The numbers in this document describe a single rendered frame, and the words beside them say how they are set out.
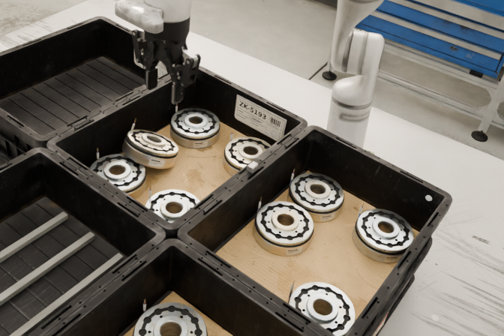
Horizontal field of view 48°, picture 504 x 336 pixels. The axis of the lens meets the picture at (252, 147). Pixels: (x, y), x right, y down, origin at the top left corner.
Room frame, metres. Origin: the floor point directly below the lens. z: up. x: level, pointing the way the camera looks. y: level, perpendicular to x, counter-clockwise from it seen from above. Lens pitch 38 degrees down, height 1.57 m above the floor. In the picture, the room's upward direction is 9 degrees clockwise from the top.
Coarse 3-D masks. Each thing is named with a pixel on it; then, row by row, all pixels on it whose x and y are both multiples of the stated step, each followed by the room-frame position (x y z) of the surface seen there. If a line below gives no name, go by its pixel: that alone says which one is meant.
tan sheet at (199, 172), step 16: (224, 128) 0.99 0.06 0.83; (176, 144) 0.91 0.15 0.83; (224, 144) 0.93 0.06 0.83; (176, 160) 0.86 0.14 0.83; (192, 160) 0.86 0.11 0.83; (208, 160) 0.87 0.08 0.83; (160, 176) 0.80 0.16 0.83; (176, 176) 0.81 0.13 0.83; (192, 176) 0.82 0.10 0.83; (208, 176) 0.83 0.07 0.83; (224, 176) 0.83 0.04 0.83; (144, 192) 0.75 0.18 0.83; (192, 192) 0.77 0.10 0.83; (208, 192) 0.78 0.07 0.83
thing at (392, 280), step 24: (288, 144) 0.83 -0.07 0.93; (264, 168) 0.76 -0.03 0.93; (432, 192) 0.77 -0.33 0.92; (432, 216) 0.70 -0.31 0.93; (192, 240) 0.57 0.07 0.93; (216, 264) 0.53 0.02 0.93; (408, 264) 0.59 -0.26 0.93; (264, 288) 0.50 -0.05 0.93; (384, 288) 0.53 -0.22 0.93; (288, 312) 0.47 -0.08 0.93
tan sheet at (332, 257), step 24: (240, 240) 0.67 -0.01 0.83; (312, 240) 0.70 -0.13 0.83; (336, 240) 0.71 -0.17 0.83; (240, 264) 0.62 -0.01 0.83; (264, 264) 0.63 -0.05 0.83; (288, 264) 0.64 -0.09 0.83; (312, 264) 0.65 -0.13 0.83; (336, 264) 0.65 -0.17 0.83; (360, 264) 0.66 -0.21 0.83; (384, 264) 0.67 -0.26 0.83; (288, 288) 0.59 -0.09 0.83; (360, 288) 0.61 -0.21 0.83; (360, 312) 0.56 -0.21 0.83
